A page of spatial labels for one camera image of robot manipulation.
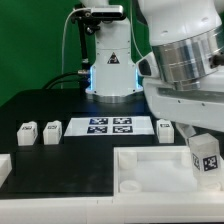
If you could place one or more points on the white sheet with tag markers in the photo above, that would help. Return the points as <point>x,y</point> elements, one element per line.
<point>108,126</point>

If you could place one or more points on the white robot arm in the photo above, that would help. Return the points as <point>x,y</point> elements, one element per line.
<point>183,75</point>

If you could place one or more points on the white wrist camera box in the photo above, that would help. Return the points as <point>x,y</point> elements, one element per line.
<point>147,67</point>

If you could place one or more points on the white left fence piece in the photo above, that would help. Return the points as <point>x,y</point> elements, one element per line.
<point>5,167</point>

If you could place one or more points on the white square table top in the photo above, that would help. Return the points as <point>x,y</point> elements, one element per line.
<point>164,169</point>

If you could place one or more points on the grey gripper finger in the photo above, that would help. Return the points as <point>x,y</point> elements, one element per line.
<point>185,130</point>

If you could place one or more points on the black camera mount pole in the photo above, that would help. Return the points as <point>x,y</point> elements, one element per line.
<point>87,25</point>

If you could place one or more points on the white front fence rail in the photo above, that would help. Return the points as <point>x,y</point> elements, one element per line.
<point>109,211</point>

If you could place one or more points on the black camera on mount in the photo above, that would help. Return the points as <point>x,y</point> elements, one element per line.
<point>111,12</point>

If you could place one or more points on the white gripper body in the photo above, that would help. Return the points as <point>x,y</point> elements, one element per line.
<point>201,108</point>

